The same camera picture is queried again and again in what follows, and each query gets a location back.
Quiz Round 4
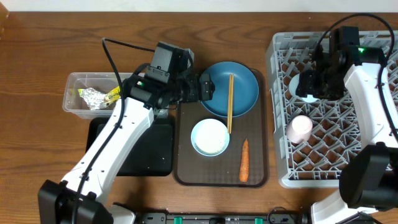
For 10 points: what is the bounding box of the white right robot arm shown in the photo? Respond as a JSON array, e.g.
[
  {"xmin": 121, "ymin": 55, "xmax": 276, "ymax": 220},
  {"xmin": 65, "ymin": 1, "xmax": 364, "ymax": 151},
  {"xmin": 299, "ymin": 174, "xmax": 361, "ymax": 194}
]
[{"xmin": 295, "ymin": 26, "xmax": 397, "ymax": 223}]

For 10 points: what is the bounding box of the dark blue plate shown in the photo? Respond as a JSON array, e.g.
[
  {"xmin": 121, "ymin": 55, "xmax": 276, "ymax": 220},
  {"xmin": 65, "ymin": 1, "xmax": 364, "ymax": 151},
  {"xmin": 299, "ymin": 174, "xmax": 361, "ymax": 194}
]
[{"xmin": 201, "ymin": 62, "xmax": 259, "ymax": 118}]

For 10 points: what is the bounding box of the wooden chopstick right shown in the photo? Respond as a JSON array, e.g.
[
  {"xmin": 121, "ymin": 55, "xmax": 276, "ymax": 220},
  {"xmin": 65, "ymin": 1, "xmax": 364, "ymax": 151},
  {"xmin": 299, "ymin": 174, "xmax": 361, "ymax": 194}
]
[{"xmin": 230, "ymin": 74, "xmax": 234, "ymax": 134}]

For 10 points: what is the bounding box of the grey dishwasher rack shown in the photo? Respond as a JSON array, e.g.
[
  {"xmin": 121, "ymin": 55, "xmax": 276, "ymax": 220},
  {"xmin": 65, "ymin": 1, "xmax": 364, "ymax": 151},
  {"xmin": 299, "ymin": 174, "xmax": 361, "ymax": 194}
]
[{"xmin": 266, "ymin": 32, "xmax": 397, "ymax": 188}]

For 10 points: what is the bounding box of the crumpled aluminium foil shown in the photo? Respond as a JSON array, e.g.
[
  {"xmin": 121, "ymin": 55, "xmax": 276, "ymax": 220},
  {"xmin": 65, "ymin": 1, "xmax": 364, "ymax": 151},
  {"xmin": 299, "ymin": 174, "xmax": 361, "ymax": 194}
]
[{"xmin": 78, "ymin": 88, "xmax": 107, "ymax": 110}]

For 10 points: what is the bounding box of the clear plastic bin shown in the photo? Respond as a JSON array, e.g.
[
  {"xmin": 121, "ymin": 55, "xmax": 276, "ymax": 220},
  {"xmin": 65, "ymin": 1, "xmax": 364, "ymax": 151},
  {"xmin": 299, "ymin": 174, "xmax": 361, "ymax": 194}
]
[{"xmin": 63, "ymin": 72, "xmax": 118, "ymax": 119}]

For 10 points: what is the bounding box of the light blue rice bowl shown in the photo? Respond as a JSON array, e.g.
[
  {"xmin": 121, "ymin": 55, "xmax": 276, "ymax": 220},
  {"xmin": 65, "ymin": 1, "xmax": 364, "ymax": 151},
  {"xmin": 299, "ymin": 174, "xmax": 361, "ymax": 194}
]
[{"xmin": 190, "ymin": 119, "xmax": 229, "ymax": 157}]

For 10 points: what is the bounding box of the light blue cup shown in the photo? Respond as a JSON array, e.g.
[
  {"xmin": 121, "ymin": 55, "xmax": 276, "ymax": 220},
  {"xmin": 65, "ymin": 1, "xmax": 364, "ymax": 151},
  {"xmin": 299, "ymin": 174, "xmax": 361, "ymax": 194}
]
[{"xmin": 288, "ymin": 74, "xmax": 318, "ymax": 103}]

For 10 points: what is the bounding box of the orange carrot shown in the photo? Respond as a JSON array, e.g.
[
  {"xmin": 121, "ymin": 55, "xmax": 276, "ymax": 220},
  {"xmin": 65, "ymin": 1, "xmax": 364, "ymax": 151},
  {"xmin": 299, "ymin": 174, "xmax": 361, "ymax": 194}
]
[{"xmin": 239, "ymin": 139, "xmax": 249, "ymax": 182}]

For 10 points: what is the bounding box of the pink cup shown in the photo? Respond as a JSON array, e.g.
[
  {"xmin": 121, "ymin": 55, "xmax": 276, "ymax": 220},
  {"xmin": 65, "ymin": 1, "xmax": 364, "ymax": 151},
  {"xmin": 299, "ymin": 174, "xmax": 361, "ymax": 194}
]
[{"xmin": 286, "ymin": 115, "xmax": 313, "ymax": 144}]

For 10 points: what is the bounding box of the brown serving tray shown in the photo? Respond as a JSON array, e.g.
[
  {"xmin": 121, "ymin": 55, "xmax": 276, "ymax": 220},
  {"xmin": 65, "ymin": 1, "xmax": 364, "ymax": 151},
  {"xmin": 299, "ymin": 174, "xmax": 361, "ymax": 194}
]
[{"xmin": 174, "ymin": 69, "xmax": 269, "ymax": 188}]

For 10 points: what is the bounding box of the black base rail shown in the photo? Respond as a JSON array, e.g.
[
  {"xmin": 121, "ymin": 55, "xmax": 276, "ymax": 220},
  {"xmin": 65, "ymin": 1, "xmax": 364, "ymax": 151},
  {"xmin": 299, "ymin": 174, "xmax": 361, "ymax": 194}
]
[{"xmin": 134, "ymin": 210, "xmax": 312, "ymax": 224}]

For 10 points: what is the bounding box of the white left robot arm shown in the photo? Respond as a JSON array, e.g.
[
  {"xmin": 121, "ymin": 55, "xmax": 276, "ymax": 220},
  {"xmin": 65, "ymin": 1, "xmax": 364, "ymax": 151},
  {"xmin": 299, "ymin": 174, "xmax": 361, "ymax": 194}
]
[{"xmin": 38, "ymin": 72, "xmax": 215, "ymax": 223}]

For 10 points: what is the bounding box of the black waste tray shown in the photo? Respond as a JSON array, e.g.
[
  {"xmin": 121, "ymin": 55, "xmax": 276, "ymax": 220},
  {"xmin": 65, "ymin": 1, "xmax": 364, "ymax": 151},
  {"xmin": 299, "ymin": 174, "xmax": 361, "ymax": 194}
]
[{"xmin": 84, "ymin": 117, "xmax": 174, "ymax": 177}]

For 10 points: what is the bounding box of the yellow snack wrapper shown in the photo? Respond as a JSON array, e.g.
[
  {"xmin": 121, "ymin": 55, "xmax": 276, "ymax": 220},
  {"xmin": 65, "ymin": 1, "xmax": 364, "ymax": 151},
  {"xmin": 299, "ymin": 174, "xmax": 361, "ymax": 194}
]
[{"xmin": 104, "ymin": 86, "xmax": 120, "ymax": 102}]

